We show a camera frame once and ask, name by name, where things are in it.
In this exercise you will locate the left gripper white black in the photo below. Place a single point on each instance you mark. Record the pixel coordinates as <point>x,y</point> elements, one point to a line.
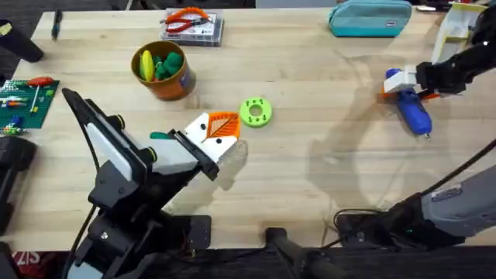
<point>174,155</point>

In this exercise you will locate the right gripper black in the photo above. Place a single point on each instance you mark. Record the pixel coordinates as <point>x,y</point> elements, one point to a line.
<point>445,77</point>

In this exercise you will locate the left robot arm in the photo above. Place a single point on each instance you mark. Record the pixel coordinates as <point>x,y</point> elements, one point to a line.
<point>116,267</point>

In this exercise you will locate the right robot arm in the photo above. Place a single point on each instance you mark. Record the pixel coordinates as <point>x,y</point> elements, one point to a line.
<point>457,209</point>

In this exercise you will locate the green toy vegetable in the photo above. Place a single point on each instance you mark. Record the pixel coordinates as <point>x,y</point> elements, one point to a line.
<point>159,135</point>

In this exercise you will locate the green disc with holes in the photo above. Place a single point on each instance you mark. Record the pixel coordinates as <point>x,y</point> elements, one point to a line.
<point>248,116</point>

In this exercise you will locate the white and yellow box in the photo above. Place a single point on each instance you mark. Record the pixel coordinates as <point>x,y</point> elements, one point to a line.
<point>451,33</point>

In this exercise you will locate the orange tub with toys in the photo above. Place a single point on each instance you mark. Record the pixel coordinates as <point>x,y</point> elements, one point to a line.
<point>170,87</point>

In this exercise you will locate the teal zip pouch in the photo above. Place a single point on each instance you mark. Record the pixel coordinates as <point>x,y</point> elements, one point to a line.
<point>368,21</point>

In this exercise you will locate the clear plastic parts box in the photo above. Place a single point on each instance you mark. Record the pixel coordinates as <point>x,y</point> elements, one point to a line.
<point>209,36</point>

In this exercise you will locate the left wrist upright black plate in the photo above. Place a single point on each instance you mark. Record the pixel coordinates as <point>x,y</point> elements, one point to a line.
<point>112,149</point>

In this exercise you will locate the black stand pole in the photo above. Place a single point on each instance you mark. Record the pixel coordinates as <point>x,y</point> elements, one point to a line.
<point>286,244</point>

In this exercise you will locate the black pen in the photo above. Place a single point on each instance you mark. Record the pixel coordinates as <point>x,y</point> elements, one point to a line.
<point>56,25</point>

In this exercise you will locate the black device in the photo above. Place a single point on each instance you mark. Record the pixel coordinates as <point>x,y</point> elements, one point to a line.
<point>15,155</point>

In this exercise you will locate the black cylinder with yellow label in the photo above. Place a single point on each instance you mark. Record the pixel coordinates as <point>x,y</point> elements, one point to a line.
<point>19,44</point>

